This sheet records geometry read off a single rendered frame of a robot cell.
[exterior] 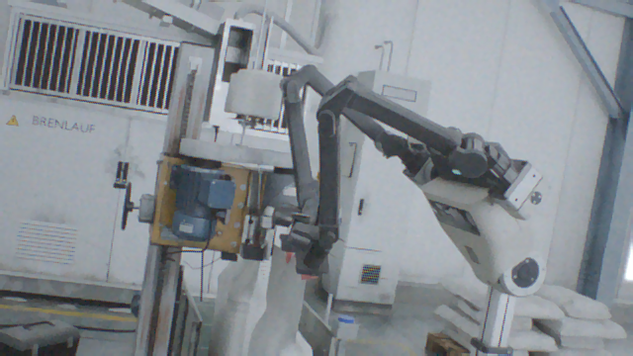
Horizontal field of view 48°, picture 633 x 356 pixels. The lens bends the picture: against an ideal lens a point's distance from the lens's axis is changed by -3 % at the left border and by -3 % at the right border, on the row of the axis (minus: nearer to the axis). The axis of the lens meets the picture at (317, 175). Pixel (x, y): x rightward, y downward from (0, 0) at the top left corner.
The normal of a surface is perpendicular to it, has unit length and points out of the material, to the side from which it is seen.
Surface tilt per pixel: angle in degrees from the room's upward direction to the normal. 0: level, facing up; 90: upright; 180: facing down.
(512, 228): 90
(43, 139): 90
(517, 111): 90
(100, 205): 90
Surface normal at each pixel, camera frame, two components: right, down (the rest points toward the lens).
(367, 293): 0.27, 0.10
